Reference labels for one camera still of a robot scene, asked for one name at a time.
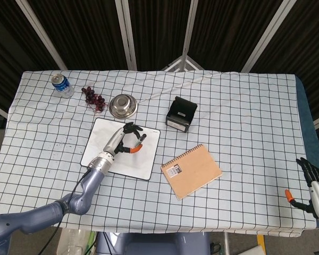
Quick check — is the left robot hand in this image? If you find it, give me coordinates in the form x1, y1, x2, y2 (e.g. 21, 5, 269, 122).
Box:
103, 122, 144, 156

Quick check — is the whiteboard marker with black cap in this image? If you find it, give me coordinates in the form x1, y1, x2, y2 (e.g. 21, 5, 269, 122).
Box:
134, 134, 147, 149

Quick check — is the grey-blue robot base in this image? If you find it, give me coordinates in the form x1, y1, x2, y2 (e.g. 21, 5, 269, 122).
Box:
95, 231, 211, 255

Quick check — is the stainless steel bowl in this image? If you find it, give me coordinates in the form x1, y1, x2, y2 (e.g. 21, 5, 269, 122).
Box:
108, 93, 138, 118

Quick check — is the bunch of red grapes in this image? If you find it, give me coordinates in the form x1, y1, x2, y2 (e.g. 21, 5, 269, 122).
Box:
81, 86, 108, 113

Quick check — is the blue white drink can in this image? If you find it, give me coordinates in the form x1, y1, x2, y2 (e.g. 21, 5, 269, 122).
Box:
51, 74, 75, 99

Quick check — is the kraft spiral notebook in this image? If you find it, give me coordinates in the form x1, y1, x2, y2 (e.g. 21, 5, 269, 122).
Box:
160, 143, 223, 201

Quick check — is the white black checkered tablecloth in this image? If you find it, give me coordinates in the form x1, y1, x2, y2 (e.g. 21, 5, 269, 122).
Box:
0, 69, 317, 237

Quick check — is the white board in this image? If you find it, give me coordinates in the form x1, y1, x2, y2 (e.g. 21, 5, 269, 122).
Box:
80, 117, 162, 181

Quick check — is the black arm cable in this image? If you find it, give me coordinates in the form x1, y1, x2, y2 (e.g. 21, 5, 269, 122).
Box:
41, 169, 93, 255

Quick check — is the white screen foot bracket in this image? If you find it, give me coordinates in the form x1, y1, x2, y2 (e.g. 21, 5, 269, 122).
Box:
161, 55, 206, 72

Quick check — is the white screen frame post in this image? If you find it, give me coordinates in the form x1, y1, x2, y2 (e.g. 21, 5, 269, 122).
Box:
180, 0, 199, 71
15, 0, 68, 71
114, 0, 138, 71
240, 0, 296, 73

